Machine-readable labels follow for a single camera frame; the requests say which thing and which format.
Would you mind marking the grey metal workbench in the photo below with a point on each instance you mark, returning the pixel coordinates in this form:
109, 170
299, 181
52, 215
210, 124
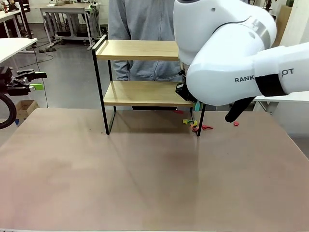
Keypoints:
67, 9

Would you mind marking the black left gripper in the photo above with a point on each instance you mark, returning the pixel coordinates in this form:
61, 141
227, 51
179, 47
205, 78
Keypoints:
6, 76

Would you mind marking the brown board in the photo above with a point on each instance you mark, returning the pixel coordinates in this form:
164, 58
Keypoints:
286, 24

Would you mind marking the person in grey hoodie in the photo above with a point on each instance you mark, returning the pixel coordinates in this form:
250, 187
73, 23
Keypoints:
142, 21

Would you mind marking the two-tier wooden shelf black frame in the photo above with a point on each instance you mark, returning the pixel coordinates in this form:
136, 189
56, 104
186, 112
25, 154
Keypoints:
144, 94

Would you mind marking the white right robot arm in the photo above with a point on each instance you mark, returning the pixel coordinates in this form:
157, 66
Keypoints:
229, 48

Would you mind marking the cardboard box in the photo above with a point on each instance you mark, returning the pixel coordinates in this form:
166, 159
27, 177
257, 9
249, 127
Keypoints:
25, 107

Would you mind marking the red paper scrap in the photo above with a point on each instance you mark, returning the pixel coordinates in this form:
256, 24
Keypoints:
236, 123
178, 111
205, 127

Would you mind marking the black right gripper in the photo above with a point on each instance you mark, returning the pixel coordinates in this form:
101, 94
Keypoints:
184, 93

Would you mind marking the white side table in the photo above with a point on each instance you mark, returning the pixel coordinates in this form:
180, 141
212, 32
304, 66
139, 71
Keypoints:
282, 97

